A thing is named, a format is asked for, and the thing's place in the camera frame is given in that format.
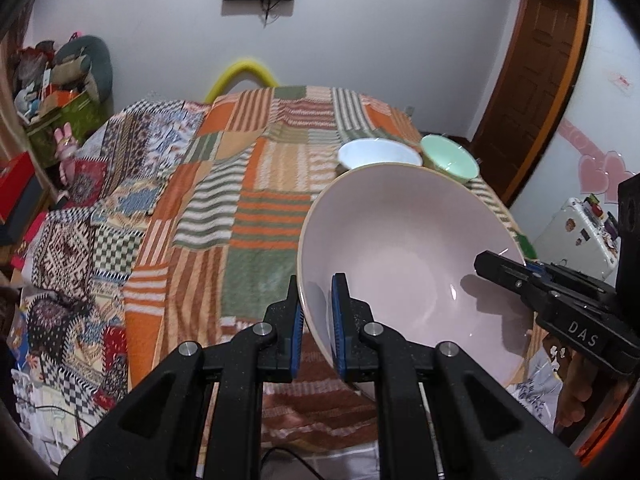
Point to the patchwork patterned blanket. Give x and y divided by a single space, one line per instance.
100 200

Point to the person's right hand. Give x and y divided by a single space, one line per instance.
580 390

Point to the pink bunny plush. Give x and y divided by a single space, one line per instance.
66 140

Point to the mint green bowl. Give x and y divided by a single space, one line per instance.
450 157

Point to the pink heart wall sticker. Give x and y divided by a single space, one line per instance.
595 170

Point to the grey plush cushion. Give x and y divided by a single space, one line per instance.
97 60

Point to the brown wooden door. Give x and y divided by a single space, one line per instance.
535 85

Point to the small paper wall label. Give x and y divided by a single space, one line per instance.
621 81

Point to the orange striped blanket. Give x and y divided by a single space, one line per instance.
250 210

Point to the green cloth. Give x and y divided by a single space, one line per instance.
525 246

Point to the yellow foam tube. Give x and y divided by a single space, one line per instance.
240 67

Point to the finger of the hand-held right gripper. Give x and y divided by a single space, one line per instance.
505 275
575 282

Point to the pink bowl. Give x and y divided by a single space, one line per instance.
410 260

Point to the white spotted bowl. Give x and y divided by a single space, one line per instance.
375 152

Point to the green cardboard box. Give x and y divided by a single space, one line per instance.
65 115

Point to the white suitcase with stickers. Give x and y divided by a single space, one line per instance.
575 235

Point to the red box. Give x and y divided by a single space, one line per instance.
17 185

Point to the pile of toys and bags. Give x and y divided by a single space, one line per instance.
35 75

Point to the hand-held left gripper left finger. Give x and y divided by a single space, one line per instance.
296 332

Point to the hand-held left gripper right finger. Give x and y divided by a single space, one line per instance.
340 332

